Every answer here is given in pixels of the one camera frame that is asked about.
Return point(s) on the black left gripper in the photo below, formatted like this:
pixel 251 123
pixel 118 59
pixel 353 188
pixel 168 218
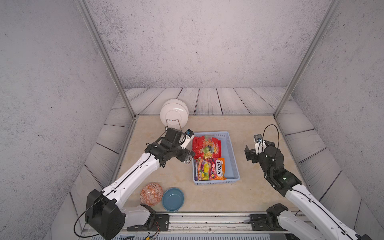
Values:
pixel 183 157

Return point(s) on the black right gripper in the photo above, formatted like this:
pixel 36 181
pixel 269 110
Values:
pixel 252 152

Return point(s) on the red Lot 100 candy bag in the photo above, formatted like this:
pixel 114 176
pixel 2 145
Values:
pixel 207 148

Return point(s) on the orange Fox's bag wall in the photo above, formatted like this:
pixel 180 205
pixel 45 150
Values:
pixel 211 169

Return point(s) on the light blue plastic basket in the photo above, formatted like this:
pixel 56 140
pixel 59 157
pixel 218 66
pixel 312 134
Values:
pixel 231 172

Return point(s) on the purple Fox's candy bag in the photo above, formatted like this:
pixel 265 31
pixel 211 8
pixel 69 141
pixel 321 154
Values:
pixel 196 171

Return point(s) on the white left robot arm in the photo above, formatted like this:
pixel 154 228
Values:
pixel 105 211

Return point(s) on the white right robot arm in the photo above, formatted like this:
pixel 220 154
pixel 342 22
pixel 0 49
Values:
pixel 325 226

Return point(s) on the blue ceramic bowl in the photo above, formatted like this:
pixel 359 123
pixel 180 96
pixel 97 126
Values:
pixel 173 199

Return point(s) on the white plate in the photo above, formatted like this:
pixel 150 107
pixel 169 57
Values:
pixel 174 109

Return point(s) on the orange patterned bowl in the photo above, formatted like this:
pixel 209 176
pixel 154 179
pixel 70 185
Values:
pixel 151 194

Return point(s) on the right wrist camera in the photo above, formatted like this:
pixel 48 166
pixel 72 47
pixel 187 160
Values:
pixel 259 144

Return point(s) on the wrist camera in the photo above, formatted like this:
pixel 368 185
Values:
pixel 176 138
pixel 259 144

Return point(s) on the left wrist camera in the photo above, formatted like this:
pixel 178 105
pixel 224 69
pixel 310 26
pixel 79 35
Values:
pixel 176 138

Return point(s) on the wire plate stand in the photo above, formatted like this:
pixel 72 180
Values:
pixel 174 124

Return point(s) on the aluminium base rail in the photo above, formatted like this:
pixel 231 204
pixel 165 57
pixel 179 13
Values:
pixel 218 226

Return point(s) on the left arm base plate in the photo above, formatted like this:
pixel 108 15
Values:
pixel 158 222

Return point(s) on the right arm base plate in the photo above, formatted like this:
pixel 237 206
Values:
pixel 264 222

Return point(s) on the left aluminium corner post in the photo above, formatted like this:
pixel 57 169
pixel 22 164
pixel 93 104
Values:
pixel 86 14

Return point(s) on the aluminium corner post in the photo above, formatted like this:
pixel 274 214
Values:
pixel 320 32
pixel 86 14

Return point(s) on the right aluminium corner post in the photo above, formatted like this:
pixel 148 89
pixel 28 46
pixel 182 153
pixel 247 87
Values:
pixel 320 32

